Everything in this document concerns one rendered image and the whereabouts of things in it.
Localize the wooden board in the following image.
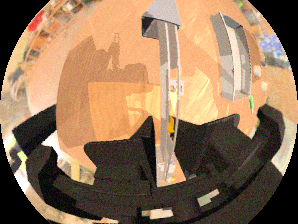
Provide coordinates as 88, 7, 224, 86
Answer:
88, 81, 161, 147

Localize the beige short cylinder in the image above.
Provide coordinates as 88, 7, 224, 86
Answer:
253, 65, 262, 77

